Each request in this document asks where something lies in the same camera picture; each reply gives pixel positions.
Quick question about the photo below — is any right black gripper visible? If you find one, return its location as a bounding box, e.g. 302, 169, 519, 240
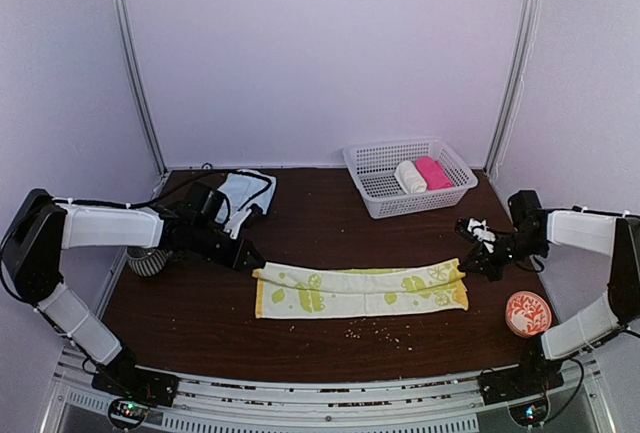
459, 230, 546, 282

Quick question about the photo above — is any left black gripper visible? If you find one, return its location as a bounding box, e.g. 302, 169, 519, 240
190, 221, 265, 272

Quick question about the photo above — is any green patterned towel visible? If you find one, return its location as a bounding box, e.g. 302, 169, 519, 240
253, 258, 469, 320

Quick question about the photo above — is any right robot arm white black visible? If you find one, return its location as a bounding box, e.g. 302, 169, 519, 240
455, 190, 639, 395

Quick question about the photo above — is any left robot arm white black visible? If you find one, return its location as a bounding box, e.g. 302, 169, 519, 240
1, 183, 269, 397

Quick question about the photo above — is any light blue towel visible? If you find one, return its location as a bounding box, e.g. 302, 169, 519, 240
215, 169, 277, 230

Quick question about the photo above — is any red patterned bowl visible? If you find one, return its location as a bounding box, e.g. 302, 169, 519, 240
505, 291, 553, 338

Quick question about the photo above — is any rolled pink towel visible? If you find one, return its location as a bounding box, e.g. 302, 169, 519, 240
415, 157, 453, 191

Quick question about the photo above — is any striped ceramic mug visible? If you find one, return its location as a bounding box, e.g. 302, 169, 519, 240
125, 247, 171, 278

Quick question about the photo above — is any rolled white towel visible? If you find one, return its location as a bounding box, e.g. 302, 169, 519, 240
394, 160, 427, 194

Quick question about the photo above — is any white plastic basket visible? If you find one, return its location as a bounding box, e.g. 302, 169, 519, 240
343, 138, 478, 219

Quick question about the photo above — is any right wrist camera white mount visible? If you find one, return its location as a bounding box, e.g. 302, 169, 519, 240
454, 218, 497, 253

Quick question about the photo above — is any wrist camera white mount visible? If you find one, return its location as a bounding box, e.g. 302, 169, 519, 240
224, 204, 264, 240
454, 218, 497, 253

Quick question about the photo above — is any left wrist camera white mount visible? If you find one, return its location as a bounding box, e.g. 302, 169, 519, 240
224, 204, 264, 240

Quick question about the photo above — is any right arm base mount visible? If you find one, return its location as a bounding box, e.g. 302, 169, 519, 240
477, 345, 564, 405

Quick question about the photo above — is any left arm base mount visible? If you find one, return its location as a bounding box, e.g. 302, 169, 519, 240
91, 349, 179, 407

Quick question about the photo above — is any right aluminium frame post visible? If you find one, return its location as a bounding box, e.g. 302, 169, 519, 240
484, 0, 540, 181

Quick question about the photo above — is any aluminium frame post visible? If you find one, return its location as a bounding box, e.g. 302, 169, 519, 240
484, 0, 540, 181
112, 0, 167, 176

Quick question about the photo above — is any left aluminium frame post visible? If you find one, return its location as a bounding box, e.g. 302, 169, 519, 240
112, 0, 167, 176

